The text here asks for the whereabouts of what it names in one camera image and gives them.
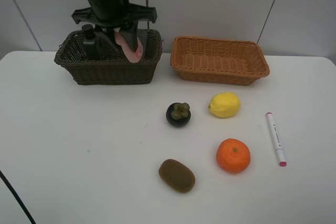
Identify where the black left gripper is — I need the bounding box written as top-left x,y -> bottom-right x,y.
71,4 -> 157,60

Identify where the pink bottle white cap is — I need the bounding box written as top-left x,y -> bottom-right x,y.
113,29 -> 142,63

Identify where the dark green pump bottle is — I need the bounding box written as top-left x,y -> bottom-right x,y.
81,24 -> 103,61

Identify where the dark purple mangosteen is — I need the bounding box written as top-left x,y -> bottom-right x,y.
165,102 -> 191,127

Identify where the yellow lemon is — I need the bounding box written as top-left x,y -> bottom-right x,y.
208,92 -> 241,118

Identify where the orange tangerine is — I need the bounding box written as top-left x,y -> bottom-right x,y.
216,138 -> 251,174

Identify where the white marker pink cap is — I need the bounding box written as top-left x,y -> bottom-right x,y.
266,112 -> 287,167

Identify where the black whiteboard eraser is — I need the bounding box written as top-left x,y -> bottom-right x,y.
137,29 -> 148,60

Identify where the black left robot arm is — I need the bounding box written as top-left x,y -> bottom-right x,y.
72,0 -> 157,63

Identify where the dark brown wicker basket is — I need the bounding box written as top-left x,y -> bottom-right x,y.
54,29 -> 162,86

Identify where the orange wicker basket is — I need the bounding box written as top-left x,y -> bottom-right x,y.
170,36 -> 270,86

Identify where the brown kiwi fruit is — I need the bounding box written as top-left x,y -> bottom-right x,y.
158,159 -> 196,193

